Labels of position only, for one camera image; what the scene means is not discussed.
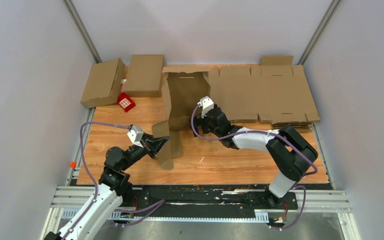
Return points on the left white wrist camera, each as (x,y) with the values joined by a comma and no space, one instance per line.
(135,135)

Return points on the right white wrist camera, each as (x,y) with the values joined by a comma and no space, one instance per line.
(206,104)

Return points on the orange button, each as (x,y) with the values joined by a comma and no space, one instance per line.
(73,164)

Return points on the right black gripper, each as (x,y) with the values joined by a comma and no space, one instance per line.
(200,121)

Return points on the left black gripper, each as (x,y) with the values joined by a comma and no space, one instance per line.
(153,144)

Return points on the red plastic block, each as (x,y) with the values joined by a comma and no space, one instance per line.
(125,102)

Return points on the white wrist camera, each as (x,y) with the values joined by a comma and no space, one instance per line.
(206,104)
(135,135)

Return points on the pink white small item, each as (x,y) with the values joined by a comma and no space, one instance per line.
(123,85)

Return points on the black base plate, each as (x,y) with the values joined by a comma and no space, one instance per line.
(206,202)

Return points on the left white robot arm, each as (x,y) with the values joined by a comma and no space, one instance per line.
(112,189)

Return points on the cardboard box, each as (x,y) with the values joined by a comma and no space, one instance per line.
(144,76)
(103,84)
(182,87)

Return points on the stack of flat cardboard sheets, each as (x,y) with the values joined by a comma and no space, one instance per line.
(275,92)

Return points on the folded cardboard box upright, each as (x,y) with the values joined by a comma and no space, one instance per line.
(144,76)

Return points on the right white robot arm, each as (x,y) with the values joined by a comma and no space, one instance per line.
(293,155)

